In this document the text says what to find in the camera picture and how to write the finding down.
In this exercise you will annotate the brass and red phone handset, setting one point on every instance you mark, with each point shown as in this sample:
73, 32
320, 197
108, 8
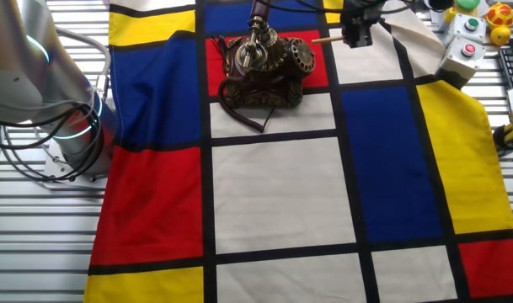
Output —
260, 10

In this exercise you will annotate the yellow box with green button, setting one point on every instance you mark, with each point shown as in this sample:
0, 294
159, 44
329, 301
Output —
466, 3

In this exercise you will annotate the short wooden stick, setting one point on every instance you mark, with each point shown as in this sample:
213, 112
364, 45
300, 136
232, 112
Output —
327, 40

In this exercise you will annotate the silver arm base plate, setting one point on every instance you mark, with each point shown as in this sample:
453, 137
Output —
56, 168

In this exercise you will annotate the grey box with red button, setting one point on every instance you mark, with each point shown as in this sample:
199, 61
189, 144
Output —
458, 63

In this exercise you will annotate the antique rotary phone base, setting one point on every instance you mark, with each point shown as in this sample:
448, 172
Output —
260, 90

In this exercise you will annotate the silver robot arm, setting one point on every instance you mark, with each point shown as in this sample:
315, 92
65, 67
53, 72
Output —
12, 92

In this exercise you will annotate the orange and yellow toy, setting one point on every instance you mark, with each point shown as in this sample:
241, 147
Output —
500, 16

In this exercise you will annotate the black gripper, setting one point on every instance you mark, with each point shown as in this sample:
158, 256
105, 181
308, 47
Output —
361, 14

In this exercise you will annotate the grey box with green button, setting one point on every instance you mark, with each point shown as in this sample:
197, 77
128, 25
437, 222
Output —
458, 29

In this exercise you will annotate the yellow and black clamp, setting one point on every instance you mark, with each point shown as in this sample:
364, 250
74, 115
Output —
506, 136

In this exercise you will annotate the wrist camera with silver bracket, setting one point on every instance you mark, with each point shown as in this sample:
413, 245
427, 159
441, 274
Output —
439, 4

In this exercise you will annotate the colour block tablecloth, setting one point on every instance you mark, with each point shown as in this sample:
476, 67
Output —
281, 193

